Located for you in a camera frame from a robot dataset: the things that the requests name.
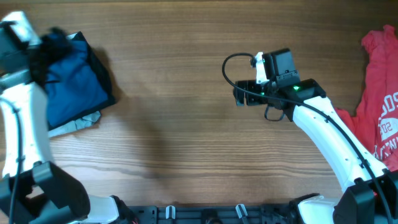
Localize black cable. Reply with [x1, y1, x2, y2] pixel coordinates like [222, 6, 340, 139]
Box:
[0, 98, 24, 224]
[221, 52, 394, 224]

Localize light grey folded garment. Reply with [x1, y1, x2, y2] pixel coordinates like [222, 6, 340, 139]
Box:
[49, 111, 101, 138]

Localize black folded shorts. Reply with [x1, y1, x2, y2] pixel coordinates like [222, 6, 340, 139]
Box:
[46, 30, 118, 131]

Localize left black cable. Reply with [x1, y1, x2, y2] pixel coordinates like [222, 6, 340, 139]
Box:
[0, 98, 24, 224]

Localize right black cable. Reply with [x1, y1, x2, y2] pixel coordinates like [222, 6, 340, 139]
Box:
[221, 52, 394, 224]

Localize red printed t-shirt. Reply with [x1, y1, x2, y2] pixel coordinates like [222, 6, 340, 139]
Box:
[336, 25, 397, 172]

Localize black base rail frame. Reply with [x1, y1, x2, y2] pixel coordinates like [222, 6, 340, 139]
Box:
[130, 203, 302, 224]

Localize blue t-shirt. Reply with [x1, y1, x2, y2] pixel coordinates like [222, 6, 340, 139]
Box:
[40, 32, 109, 128]

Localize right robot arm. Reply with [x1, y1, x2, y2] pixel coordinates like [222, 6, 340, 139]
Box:
[230, 49, 397, 223]

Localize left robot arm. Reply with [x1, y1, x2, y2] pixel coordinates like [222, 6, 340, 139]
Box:
[1, 11, 139, 223]

